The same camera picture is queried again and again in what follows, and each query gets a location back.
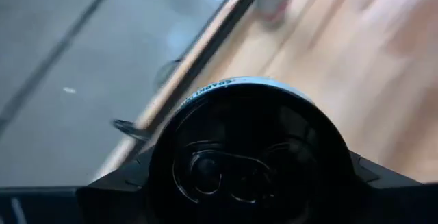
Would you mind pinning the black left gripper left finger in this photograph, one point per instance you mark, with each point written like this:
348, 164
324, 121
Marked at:
113, 196

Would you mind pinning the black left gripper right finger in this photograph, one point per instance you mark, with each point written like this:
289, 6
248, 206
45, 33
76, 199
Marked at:
393, 203

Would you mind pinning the white Celsius energy drink can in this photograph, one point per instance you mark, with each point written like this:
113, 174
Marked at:
246, 114

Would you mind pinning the red Coca-Cola can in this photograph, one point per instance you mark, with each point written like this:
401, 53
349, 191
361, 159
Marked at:
272, 1

